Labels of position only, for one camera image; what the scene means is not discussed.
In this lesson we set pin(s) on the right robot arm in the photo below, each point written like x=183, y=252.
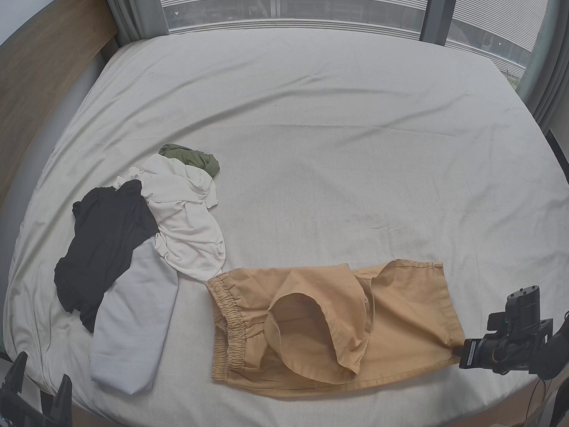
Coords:
x=553, y=354

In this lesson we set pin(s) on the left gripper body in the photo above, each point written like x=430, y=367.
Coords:
x=26, y=416

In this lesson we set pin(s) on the tan shorts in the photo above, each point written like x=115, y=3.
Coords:
x=400, y=327

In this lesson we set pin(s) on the bed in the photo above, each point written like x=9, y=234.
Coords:
x=333, y=127

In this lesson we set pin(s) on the green garment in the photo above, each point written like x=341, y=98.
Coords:
x=195, y=157

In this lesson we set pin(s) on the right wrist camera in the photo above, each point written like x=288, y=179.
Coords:
x=524, y=305

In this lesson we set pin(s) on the pale grey garment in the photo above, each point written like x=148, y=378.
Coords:
x=133, y=327

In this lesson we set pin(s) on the white garment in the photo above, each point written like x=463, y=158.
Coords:
x=186, y=220

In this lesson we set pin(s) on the grey-green curtain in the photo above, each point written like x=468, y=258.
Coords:
x=129, y=7
x=546, y=60

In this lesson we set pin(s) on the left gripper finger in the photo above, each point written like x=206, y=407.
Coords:
x=63, y=398
x=17, y=374

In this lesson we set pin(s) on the window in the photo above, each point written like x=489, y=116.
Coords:
x=311, y=7

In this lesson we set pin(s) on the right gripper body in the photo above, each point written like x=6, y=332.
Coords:
x=484, y=352

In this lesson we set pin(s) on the black garment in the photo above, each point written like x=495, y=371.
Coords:
x=106, y=238

